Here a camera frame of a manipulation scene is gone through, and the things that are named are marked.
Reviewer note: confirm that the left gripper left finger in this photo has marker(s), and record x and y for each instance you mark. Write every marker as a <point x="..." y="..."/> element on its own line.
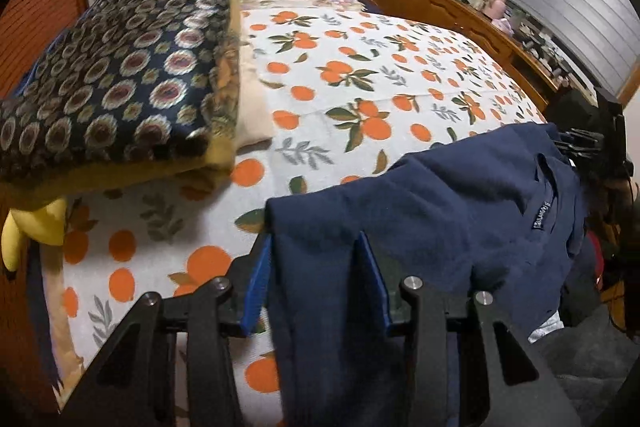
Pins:
<point x="131" y="381"/>

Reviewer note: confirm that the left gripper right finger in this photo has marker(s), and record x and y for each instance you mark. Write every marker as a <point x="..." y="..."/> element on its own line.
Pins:
<point x="464" y="363"/>

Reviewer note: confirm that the navy blue printed t-shirt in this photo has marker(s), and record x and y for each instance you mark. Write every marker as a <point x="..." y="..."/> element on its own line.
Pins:
<point x="500" y="212"/>

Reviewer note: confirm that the pink kettle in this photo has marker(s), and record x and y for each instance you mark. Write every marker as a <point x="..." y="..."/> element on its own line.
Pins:
<point x="495" y="9"/>

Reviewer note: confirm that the yellow plush toy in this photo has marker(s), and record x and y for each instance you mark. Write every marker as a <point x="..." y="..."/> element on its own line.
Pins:
<point x="46" y="226"/>

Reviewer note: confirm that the orange fruit print bedsheet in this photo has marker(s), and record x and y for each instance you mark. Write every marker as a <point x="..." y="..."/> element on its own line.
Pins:
<point x="346" y="94"/>

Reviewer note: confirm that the wooden sideboard cabinet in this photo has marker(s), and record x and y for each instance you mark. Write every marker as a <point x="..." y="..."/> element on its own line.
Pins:
<point x="528" y="73"/>

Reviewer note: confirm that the dark circle patterned folded quilt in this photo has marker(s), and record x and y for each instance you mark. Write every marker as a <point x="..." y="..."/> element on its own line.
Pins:
<point x="134" y="91"/>

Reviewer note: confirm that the floral cream blanket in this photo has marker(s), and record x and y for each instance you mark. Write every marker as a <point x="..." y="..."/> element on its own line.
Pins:
<point x="339" y="5"/>

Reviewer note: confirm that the louvered wooden wardrobe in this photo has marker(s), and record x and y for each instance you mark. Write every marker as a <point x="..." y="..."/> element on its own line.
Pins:
<point x="27" y="27"/>

